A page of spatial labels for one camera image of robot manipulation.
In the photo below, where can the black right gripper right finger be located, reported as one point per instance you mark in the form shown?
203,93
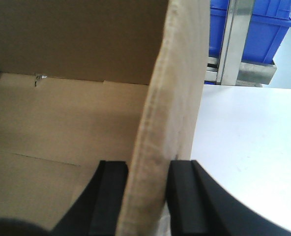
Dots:
203,203

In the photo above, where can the brown EcoFlow cardboard box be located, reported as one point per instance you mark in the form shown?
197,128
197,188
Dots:
83,81

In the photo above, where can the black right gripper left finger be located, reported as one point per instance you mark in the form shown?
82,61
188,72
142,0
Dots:
96,211

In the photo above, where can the blue plastic bin right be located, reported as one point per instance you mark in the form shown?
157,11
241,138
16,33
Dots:
269,24

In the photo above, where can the steel shelf upright post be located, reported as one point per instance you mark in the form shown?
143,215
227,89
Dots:
238,19

